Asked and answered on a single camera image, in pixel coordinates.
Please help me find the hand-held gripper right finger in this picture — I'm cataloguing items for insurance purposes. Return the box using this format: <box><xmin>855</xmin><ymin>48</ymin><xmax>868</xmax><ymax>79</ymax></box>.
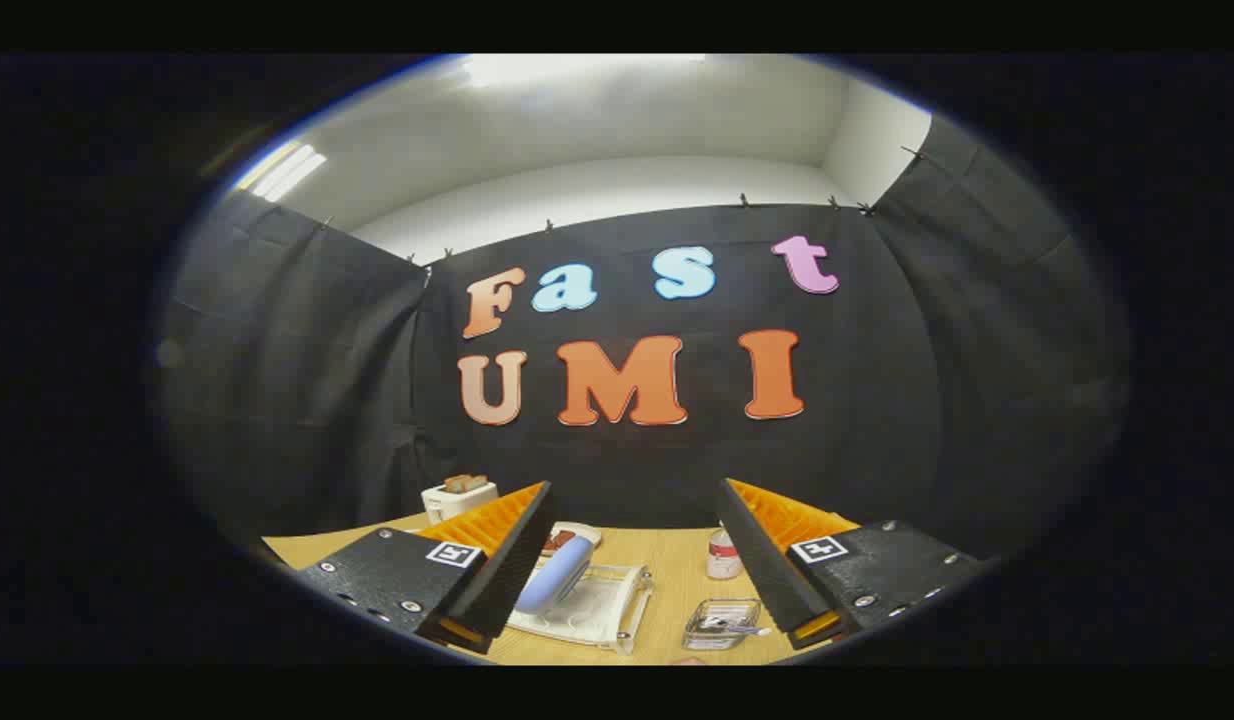
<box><xmin>716</xmin><ymin>478</ymin><xmax>984</xmax><ymax>652</ymax></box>

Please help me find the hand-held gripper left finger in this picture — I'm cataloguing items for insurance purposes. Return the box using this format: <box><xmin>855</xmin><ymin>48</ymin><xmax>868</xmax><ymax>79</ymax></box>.
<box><xmin>297</xmin><ymin>481</ymin><xmax>557</xmax><ymax>656</ymax></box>

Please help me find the blue plate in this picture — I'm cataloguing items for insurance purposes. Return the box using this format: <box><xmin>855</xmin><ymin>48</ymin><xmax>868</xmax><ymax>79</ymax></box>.
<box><xmin>514</xmin><ymin>537</ymin><xmax>593</xmax><ymax>615</ymax></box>

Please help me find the metal wire basket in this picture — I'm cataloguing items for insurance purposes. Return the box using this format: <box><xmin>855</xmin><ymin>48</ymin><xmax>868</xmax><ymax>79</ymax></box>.
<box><xmin>682</xmin><ymin>598</ymin><xmax>763</xmax><ymax>652</ymax></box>

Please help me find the white wire dish rack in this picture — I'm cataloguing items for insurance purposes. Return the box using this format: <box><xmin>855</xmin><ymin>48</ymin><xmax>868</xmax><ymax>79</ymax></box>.
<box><xmin>507</xmin><ymin>560</ymin><xmax>654</xmax><ymax>656</ymax></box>

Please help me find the white plate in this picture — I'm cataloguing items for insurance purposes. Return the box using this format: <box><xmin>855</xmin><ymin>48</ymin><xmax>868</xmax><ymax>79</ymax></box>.
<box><xmin>540</xmin><ymin>522</ymin><xmax>603</xmax><ymax>557</ymax></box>

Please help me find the clear bottle with red label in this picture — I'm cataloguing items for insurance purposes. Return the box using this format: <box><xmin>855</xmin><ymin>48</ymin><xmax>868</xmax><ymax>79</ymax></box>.
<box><xmin>706</xmin><ymin>522</ymin><xmax>744</xmax><ymax>581</ymax></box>

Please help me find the white toaster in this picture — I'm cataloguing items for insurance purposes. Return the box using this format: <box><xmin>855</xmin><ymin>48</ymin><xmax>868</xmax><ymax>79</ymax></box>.
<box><xmin>421</xmin><ymin>480</ymin><xmax>499</xmax><ymax>525</ymax></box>

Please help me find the ceiling light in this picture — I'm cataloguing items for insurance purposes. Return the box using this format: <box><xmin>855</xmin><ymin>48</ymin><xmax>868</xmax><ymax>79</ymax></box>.
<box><xmin>239</xmin><ymin>145</ymin><xmax>328</xmax><ymax>201</ymax></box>

